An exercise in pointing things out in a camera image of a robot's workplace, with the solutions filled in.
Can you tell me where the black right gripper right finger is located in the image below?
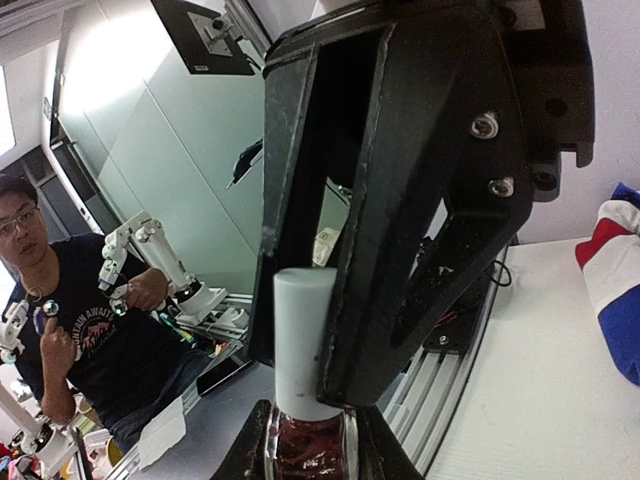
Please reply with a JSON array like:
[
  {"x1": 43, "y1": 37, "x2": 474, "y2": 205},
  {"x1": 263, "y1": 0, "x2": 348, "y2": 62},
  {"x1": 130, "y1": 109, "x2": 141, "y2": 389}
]
[{"x1": 356, "y1": 407, "x2": 424, "y2": 480}]

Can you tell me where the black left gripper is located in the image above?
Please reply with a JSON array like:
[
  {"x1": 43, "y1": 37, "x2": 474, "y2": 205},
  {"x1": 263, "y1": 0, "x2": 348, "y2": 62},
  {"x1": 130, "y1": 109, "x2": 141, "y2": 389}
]
[{"x1": 479, "y1": 1, "x2": 595, "y2": 202}]

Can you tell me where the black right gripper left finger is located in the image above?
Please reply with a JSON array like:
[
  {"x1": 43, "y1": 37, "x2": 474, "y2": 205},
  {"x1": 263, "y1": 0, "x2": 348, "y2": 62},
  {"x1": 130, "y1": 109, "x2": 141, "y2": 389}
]
[{"x1": 210, "y1": 399, "x2": 272, "y2": 480}]

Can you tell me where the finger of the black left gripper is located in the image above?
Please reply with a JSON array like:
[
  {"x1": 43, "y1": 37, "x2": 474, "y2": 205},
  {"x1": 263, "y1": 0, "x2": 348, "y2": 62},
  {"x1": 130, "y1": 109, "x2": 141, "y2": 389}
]
[
  {"x1": 318, "y1": 22, "x2": 533, "y2": 406},
  {"x1": 248, "y1": 37, "x2": 318, "y2": 367}
]

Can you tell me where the red nail polish bottle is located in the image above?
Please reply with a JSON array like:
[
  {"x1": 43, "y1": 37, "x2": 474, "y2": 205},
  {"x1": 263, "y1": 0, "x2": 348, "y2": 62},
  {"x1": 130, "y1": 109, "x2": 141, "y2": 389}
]
[{"x1": 264, "y1": 405, "x2": 359, "y2": 480}]

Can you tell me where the white nail polish cap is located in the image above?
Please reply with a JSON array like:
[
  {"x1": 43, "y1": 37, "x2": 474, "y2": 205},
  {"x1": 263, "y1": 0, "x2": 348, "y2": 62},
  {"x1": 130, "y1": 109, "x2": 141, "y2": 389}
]
[{"x1": 274, "y1": 268, "x2": 341, "y2": 422}]

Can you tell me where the background clutter and equipment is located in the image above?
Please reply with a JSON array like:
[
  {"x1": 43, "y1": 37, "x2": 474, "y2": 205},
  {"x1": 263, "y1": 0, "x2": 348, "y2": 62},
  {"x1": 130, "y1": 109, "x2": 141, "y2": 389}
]
[{"x1": 1, "y1": 388, "x2": 123, "y2": 479}]

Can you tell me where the human operator in dark shirt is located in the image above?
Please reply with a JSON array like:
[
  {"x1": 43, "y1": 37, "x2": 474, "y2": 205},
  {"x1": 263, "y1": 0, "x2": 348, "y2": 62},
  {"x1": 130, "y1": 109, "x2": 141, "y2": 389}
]
[{"x1": 1, "y1": 174, "x2": 210, "y2": 452}]

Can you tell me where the blue white red sleeve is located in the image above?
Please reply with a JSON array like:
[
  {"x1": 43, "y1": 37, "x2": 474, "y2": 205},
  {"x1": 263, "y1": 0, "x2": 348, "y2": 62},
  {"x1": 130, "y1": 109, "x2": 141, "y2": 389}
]
[{"x1": 575, "y1": 183, "x2": 639, "y2": 385}]

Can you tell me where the aluminium table frame rail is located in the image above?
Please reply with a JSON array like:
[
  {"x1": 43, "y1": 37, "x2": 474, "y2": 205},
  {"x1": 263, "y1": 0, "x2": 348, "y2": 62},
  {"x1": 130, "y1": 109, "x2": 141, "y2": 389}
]
[{"x1": 378, "y1": 248, "x2": 512, "y2": 479}]

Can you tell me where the wall mounted black monitor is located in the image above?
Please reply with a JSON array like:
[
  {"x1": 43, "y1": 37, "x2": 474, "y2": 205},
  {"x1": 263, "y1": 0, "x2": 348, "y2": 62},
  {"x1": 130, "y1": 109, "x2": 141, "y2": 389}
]
[{"x1": 151, "y1": 0, "x2": 255, "y2": 76}]

